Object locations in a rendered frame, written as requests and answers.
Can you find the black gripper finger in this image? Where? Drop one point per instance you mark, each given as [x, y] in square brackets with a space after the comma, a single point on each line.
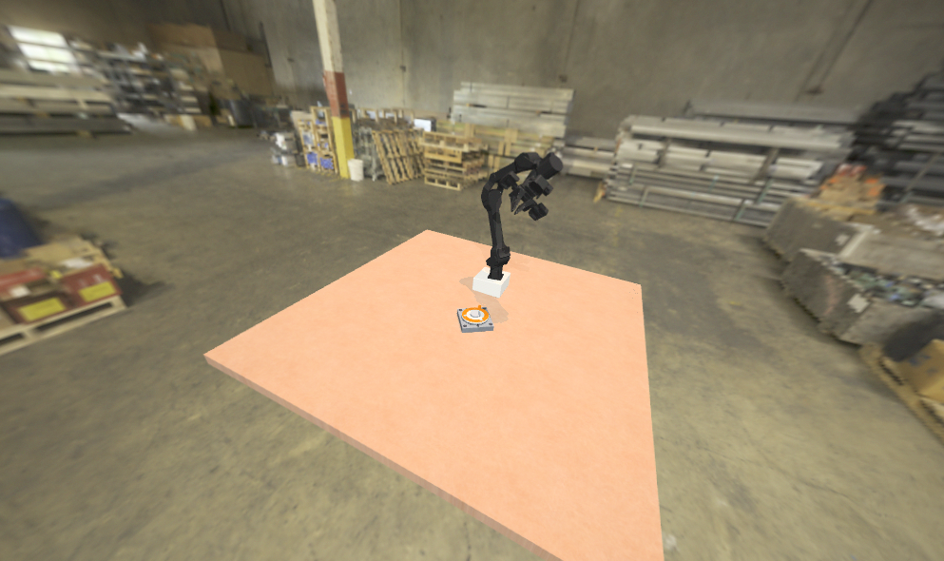
[516, 196]
[525, 206]

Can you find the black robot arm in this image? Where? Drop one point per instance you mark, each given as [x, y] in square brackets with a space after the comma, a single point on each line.
[542, 169]

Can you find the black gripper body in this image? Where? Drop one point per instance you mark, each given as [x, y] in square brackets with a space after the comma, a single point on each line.
[539, 210]

